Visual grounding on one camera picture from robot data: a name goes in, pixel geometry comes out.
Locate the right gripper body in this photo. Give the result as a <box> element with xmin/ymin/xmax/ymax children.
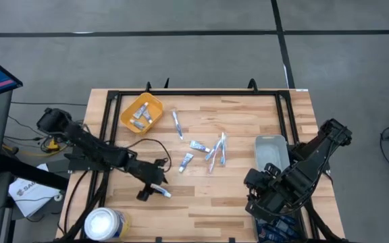
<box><xmin>261</xmin><ymin>163</ymin><xmax>287</xmax><ymax>207</ymax></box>

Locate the white paper bag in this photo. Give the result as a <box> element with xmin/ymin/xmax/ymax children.
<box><xmin>7</xmin><ymin>163</ymin><xmax>62</xmax><ymax>218</ymax></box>

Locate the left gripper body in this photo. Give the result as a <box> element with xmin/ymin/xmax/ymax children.
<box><xmin>125</xmin><ymin>157</ymin><xmax>167</xmax><ymax>194</ymax></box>

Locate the dark translucent plastic bin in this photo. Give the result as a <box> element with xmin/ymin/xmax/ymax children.
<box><xmin>253</xmin><ymin>207</ymin><xmax>309</xmax><ymax>243</ymax></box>

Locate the blue toothbrush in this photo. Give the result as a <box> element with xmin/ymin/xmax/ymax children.
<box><xmin>219</xmin><ymin>132</ymin><xmax>227</xmax><ymax>166</ymax></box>
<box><xmin>203</xmin><ymin>136</ymin><xmax>223</xmax><ymax>161</ymax></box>
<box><xmin>172</xmin><ymin>109</ymin><xmax>184</xmax><ymax>141</ymax></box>

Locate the white lidded canister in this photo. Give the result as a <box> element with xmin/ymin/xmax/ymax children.
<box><xmin>83</xmin><ymin>207</ymin><xmax>132</xmax><ymax>243</ymax></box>

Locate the yellow plastic bin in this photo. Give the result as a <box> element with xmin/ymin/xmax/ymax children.
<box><xmin>119</xmin><ymin>92</ymin><xmax>165</xmax><ymax>136</ymax></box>

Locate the yellow cable plug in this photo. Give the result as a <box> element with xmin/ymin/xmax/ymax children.
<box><xmin>44</xmin><ymin>136</ymin><xmax>61</xmax><ymax>152</ymax></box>

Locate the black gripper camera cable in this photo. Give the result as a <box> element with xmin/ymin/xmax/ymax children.
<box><xmin>126</xmin><ymin>137</ymin><xmax>173</xmax><ymax>173</ymax></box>

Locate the light grey plastic bin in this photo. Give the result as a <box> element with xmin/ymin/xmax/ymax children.
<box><xmin>253</xmin><ymin>134</ymin><xmax>290</xmax><ymax>173</ymax></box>

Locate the red toothbrush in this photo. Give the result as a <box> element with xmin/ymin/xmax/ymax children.
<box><xmin>207</xmin><ymin>141</ymin><xmax>221</xmax><ymax>174</ymax></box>

